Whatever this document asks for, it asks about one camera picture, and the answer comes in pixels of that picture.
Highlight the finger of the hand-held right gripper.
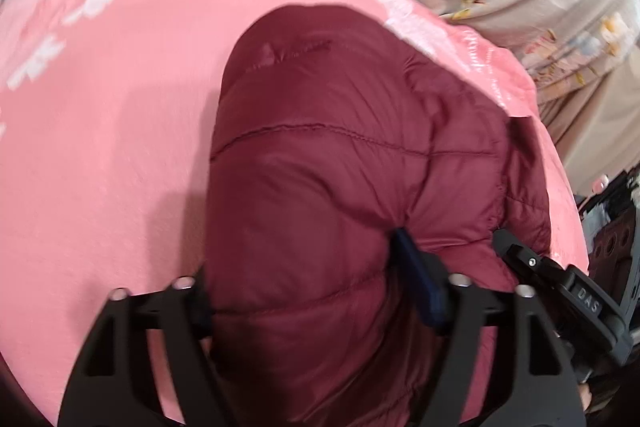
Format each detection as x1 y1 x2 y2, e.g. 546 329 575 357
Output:
492 228 570 297

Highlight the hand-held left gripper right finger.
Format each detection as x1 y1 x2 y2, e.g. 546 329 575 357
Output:
390 228 586 427

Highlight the maroon puffer jacket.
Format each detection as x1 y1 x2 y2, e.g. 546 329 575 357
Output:
202 4 553 427

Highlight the pink fleece blanket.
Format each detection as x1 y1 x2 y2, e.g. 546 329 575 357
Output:
0 0 591 427

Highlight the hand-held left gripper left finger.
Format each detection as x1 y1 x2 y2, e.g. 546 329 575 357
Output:
57 276 217 427

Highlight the brown panel with round holes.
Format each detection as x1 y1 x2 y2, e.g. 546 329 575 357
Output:
592 219 638 260

